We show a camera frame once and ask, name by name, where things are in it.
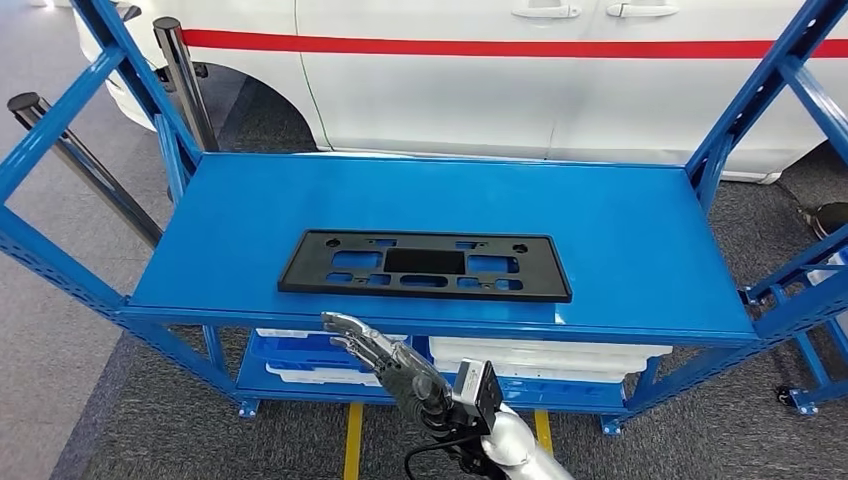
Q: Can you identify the black plastic plate frame part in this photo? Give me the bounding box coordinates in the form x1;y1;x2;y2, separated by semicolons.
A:
277;229;574;305

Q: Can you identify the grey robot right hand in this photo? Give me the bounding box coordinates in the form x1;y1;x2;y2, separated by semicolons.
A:
321;311;454;413

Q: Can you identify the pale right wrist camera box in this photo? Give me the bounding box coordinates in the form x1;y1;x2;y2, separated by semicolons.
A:
451;358;505;437

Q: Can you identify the white car with red stripe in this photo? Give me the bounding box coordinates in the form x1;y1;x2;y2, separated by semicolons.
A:
71;0;848;185

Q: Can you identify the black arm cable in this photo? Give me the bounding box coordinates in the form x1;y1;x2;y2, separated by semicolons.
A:
402;433;488;480

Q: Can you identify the blue metal shelf rack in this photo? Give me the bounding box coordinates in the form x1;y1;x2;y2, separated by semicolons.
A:
737;225;848;417
0;0;848;439

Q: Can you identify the dark round floor base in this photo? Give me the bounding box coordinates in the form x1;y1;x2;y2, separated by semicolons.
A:
796;201;848;242

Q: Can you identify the yellow floor tape outline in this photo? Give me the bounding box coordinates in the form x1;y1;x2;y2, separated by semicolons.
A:
342;402;555;480

